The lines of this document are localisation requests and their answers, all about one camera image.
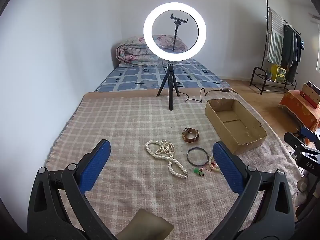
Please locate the cardboard box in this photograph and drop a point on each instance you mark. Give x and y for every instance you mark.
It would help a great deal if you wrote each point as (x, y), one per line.
(232, 120)

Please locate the dark thin bangle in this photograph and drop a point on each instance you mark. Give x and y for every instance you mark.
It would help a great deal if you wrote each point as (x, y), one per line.
(187, 155)

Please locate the tan box with red edge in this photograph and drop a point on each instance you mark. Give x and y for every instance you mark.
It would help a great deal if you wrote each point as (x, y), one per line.
(310, 95)

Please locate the green printed box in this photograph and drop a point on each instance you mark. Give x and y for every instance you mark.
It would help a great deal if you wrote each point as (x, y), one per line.
(282, 74)

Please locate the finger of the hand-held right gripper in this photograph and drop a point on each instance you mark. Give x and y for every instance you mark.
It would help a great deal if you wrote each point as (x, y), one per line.
(293, 141)
(309, 133)

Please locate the dark notebook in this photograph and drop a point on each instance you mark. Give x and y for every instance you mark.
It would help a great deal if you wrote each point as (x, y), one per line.
(315, 87)

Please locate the black clothes rack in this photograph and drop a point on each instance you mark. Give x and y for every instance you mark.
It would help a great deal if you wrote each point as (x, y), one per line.
(257, 71)

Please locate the yellow box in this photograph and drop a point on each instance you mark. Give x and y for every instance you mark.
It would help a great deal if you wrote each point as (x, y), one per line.
(274, 71)

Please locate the window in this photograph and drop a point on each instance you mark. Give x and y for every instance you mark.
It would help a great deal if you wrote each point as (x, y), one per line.
(318, 55)

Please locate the pink plaid blanket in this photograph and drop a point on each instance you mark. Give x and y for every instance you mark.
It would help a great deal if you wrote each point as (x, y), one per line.
(112, 120)

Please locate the folded floral quilt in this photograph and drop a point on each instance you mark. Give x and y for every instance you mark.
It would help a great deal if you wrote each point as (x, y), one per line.
(130, 52)

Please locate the olive cloth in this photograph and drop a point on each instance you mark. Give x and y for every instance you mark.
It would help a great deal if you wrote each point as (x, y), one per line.
(145, 225)

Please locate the dark grey hanging garment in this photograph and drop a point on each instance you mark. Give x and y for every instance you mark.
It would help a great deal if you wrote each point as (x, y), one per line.
(297, 55)

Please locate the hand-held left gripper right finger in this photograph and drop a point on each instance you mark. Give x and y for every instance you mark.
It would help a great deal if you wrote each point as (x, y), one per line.
(227, 165)

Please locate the brown leather wrist watch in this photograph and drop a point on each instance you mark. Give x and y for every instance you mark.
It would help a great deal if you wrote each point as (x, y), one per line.
(191, 138)

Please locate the black phone holder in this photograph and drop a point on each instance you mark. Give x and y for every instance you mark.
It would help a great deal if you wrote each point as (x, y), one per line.
(176, 35)

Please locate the orange cloth covered chest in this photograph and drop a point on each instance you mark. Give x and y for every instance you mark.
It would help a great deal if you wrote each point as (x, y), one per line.
(297, 105)

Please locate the dark green hanging jacket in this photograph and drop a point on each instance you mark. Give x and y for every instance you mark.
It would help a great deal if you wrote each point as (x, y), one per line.
(287, 45)

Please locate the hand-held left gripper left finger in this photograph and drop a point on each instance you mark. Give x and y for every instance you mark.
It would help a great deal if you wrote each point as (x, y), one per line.
(96, 165)

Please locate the green striped towel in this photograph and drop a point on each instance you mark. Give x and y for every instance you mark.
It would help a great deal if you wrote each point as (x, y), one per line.
(273, 40)

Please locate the blue patterned mattress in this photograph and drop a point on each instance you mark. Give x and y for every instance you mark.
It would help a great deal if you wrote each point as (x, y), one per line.
(130, 77)

